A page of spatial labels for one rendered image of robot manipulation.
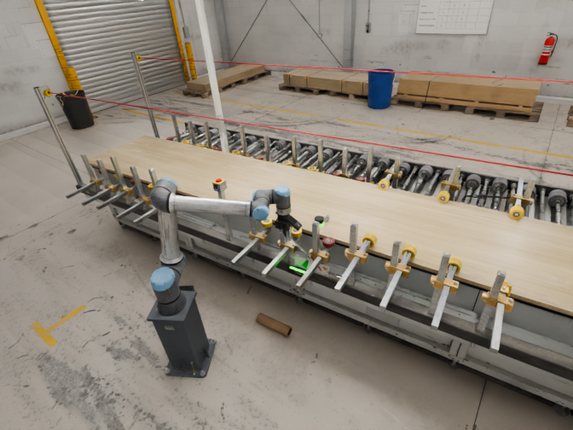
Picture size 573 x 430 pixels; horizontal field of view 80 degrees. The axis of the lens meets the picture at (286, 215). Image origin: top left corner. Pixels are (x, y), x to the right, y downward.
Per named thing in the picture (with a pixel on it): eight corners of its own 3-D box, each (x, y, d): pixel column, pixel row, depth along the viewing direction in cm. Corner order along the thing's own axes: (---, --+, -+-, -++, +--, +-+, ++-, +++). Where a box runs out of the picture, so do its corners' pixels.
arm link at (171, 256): (159, 281, 232) (146, 186, 190) (165, 264, 246) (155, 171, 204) (181, 283, 233) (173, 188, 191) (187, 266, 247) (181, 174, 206)
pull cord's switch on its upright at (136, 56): (163, 148, 434) (136, 53, 372) (155, 146, 441) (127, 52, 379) (168, 145, 440) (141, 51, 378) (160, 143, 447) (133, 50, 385)
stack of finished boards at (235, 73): (264, 71, 1035) (263, 65, 1026) (207, 91, 876) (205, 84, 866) (245, 69, 1073) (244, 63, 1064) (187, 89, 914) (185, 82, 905)
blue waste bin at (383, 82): (386, 112, 701) (390, 74, 660) (361, 108, 730) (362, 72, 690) (397, 103, 738) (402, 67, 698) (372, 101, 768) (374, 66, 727)
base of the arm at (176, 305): (180, 316, 221) (176, 305, 216) (153, 315, 224) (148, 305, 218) (190, 294, 237) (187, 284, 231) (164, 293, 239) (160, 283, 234)
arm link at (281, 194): (273, 184, 204) (290, 183, 204) (274, 201, 211) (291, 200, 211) (272, 192, 197) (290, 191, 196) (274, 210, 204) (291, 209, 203)
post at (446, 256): (433, 319, 199) (449, 256, 172) (426, 316, 200) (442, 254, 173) (434, 315, 201) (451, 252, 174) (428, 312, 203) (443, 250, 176)
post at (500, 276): (480, 339, 188) (506, 276, 161) (473, 336, 190) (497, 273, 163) (481, 334, 191) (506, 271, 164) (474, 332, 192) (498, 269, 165)
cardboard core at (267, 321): (286, 332, 268) (255, 317, 282) (286, 339, 272) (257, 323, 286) (292, 324, 273) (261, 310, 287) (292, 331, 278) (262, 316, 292)
